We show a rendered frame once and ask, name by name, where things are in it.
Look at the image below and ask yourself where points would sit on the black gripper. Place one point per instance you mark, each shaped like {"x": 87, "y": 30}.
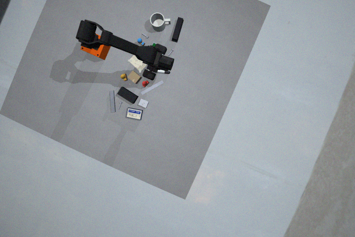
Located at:
{"x": 149, "y": 73}

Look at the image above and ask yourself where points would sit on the cream paper card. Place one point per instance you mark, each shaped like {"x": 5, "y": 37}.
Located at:
{"x": 137, "y": 63}

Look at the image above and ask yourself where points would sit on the grey mug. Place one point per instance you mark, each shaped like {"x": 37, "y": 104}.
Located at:
{"x": 158, "y": 22}

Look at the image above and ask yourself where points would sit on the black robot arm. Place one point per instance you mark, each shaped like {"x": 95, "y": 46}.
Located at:
{"x": 150, "y": 55}

